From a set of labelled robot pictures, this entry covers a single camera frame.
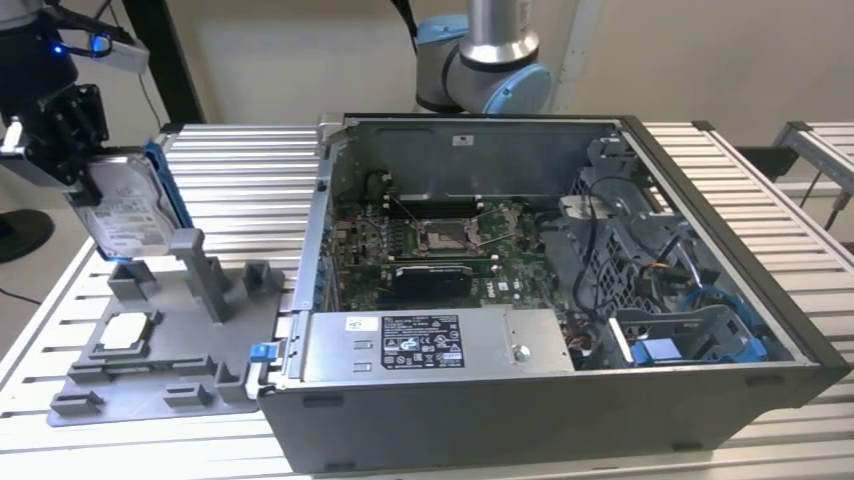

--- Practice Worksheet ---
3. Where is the black RAM slot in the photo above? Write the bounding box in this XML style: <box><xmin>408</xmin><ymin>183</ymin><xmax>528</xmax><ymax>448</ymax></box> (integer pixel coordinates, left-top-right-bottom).
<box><xmin>384</xmin><ymin>204</ymin><xmax>486</xmax><ymax>215</ymax></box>
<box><xmin>384</xmin><ymin>196</ymin><xmax>486</xmax><ymax>206</ymax></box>

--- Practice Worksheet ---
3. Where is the pale blue bay bracket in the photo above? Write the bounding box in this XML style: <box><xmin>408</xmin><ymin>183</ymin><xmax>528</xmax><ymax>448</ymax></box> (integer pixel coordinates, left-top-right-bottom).
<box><xmin>630</xmin><ymin>339</ymin><xmax>686</xmax><ymax>366</ymax></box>

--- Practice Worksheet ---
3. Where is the green motherboard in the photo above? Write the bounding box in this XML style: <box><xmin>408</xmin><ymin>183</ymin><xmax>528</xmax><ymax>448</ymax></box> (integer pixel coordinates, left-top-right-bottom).
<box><xmin>330</xmin><ymin>199</ymin><xmax>568</xmax><ymax>314</ymax></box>

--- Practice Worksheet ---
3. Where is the black upright pillar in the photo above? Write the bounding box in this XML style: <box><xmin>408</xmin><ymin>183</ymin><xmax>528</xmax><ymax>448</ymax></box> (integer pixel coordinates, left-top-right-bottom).
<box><xmin>123</xmin><ymin>0</ymin><xmax>208</xmax><ymax>126</ymax></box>

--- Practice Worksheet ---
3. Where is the black graphics card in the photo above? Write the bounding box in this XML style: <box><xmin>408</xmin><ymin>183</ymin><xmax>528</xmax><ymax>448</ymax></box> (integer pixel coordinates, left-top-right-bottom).
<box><xmin>390</xmin><ymin>263</ymin><xmax>476</xmax><ymax>307</ymax></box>

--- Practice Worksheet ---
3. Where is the thin metal locking lever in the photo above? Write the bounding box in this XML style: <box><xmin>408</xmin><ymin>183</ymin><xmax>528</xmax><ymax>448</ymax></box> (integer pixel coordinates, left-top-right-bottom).
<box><xmin>386</xmin><ymin>192</ymin><xmax>426</xmax><ymax>227</ymax></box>

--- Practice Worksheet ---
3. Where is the long black wire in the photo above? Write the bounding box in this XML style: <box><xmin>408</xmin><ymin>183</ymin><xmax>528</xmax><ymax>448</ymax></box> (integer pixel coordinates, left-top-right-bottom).
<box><xmin>574</xmin><ymin>174</ymin><xmax>659</xmax><ymax>321</ymax></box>

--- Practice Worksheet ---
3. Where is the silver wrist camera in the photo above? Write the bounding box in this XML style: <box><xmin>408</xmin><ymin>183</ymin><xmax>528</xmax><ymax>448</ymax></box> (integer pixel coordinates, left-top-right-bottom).
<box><xmin>99</xmin><ymin>32</ymin><xmax>152</xmax><ymax>75</ymax></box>

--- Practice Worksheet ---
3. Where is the aluminium side table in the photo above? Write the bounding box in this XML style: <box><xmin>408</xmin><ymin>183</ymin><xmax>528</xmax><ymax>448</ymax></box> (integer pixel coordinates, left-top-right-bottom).
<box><xmin>773</xmin><ymin>119</ymin><xmax>854</xmax><ymax>201</ymax></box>

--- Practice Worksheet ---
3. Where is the black open PC case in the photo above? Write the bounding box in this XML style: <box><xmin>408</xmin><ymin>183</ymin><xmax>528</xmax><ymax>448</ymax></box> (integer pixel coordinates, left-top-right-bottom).
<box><xmin>256</xmin><ymin>112</ymin><xmax>854</xmax><ymax>474</ymax></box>

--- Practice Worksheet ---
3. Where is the grey plastic parts rack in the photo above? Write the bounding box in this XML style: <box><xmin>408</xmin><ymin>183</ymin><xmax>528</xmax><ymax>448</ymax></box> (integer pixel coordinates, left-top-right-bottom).
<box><xmin>45</xmin><ymin>229</ymin><xmax>286</xmax><ymax>427</ymax></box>

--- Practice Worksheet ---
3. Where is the metal socket cover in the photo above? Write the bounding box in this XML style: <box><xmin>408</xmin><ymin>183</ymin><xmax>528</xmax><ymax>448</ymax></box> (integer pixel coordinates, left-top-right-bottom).
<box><xmin>470</xmin><ymin>204</ymin><xmax>532</xmax><ymax>246</ymax></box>

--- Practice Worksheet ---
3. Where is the long expansion slot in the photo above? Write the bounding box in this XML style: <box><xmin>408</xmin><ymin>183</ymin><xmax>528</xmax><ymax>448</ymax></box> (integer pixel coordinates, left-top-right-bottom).
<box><xmin>392</xmin><ymin>253</ymin><xmax>500</xmax><ymax>265</ymax></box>

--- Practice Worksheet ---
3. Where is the black table bracket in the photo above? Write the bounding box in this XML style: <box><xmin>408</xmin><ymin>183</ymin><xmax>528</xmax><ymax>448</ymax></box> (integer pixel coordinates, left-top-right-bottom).
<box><xmin>733</xmin><ymin>144</ymin><xmax>799</xmax><ymax>182</ymax></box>

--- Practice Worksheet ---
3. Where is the grey power supply unit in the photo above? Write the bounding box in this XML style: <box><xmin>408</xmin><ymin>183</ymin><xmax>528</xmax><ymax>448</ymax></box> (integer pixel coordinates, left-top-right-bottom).
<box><xmin>299</xmin><ymin>307</ymin><xmax>576</xmax><ymax>384</ymax></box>

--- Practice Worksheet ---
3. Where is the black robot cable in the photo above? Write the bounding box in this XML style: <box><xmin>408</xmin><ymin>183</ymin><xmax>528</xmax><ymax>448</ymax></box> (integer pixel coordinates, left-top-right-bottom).
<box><xmin>390</xmin><ymin>0</ymin><xmax>422</xmax><ymax>51</ymax></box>

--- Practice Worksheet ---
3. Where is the silver CPU chip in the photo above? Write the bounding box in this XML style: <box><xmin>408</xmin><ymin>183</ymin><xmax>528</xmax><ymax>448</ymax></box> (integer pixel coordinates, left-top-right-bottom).
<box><xmin>92</xmin><ymin>313</ymin><xmax>156</xmax><ymax>354</ymax></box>

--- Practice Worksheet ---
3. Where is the metal disk bay cage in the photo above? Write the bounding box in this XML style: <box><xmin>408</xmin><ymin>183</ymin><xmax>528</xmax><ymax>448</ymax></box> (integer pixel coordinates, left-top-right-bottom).
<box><xmin>539</xmin><ymin>134</ymin><xmax>799</xmax><ymax>371</ymax></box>

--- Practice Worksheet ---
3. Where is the CPU socket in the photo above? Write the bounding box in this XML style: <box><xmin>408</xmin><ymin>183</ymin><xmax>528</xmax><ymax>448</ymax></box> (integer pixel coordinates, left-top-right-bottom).
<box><xmin>412</xmin><ymin>217</ymin><xmax>486</xmax><ymax>259</ymax></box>

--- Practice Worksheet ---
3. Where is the blue wire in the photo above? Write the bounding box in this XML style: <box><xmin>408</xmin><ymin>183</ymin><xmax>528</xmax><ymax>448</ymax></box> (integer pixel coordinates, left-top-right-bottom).
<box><xmin>681</xmin><ymin>284</ymin><xmax>769</xmax><ymax>346</ymax></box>

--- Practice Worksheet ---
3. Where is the black round stand base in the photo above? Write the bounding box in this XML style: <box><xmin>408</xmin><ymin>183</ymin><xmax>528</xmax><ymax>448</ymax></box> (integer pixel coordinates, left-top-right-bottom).
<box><xmin>0</xmin><ymin>208</ymin><xmax>56</xmax><ymax>265</ymax></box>

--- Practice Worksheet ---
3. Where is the orange wire with black plug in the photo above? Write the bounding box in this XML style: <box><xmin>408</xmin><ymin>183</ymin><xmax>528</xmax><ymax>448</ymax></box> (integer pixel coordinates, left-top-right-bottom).
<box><xmin>639</xmin><ymin>259</ymin><xmax>699</xmax><ymax>296</ymax></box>

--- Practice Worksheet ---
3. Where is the hard disk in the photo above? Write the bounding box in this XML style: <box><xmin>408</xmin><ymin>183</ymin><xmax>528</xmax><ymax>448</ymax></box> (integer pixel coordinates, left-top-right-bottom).
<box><xmin>65</xmin><ymin>142</ymin><xmax>195</xmax><ymax>264</ymax></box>

